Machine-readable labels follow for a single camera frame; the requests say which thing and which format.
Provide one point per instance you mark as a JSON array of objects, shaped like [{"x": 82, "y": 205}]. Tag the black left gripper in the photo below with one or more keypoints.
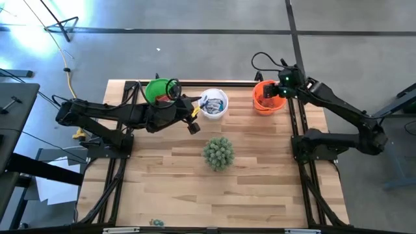
[{"x": 162, "y": 115}]

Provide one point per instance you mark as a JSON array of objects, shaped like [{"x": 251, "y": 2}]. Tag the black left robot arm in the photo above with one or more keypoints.
[{"x": 97, "y": 112}]

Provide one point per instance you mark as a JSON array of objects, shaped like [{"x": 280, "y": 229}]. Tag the green plastic bucket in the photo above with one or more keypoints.
[{"x": 154, "y": 89}]

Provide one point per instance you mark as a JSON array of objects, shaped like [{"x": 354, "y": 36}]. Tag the white paper sheet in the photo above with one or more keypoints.
[{"x": 58, "y": 191}]

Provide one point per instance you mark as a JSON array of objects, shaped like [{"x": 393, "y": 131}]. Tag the Hershey's cookies and creme bar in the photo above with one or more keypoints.
[
  {"x": 208, "y": 104},
  {"x": 217, "y": 106}
]

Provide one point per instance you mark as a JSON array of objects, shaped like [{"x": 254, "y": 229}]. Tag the artificial plant in patterned pot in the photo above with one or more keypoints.
[{"x": 218, "y": 153}]

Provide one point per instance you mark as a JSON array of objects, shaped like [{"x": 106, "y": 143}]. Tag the black tripod stand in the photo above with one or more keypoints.
[{"x": 63, "y": 31}]

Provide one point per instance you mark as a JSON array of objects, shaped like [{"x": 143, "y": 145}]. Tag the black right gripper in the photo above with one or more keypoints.
[{"x": 286, "y": 92}]

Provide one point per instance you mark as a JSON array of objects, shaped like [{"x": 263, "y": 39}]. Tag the teal wrapped candy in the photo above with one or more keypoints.
[{"x": 158, "y": 223}]

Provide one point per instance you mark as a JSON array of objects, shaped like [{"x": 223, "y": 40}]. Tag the white bowl with items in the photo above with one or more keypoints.
[{"x": 214, "y": 92}]

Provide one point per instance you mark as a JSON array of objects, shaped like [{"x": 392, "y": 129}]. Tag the grey desk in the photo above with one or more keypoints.
[{"x": 16, "y": 123}]

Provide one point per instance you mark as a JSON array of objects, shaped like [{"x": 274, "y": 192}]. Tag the orange plastic bucket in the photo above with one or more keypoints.
[{"x": 260, "y": 99}]

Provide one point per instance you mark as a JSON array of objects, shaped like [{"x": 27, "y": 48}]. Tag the silver frame bracket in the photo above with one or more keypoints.
[
  {"x": 302, "y": 231},
  {"x": 121, "y": 230}
]

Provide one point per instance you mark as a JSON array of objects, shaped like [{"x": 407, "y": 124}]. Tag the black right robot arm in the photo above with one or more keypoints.
[{"x": 341, "y": 110}]

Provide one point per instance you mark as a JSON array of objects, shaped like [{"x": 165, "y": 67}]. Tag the clear bag with red candy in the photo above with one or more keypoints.
[{"x": 164, "y": 98}]

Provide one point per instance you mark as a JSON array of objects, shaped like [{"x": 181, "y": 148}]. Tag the black table frame rails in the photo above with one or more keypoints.
[{"x": 227, "y": 84}]

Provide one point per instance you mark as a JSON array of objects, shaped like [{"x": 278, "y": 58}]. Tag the black beam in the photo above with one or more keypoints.
[{"x": 45, "y": 169}]

